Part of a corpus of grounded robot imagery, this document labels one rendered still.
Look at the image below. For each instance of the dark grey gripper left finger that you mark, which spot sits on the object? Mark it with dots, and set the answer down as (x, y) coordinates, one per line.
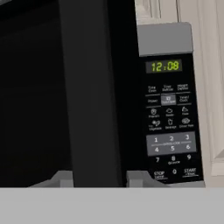
(62, 179)

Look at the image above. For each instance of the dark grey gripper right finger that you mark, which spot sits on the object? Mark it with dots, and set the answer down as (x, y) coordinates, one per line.
(137, 179)

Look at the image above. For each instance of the black and grey microwave oven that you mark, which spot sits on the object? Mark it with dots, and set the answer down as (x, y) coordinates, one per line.
(170, 116)

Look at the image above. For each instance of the black microwave door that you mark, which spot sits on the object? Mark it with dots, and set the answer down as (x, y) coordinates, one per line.
(29, 102)

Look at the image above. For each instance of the cream cupboard door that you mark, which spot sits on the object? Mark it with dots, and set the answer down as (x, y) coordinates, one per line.
(156, 10)
(211, 87)

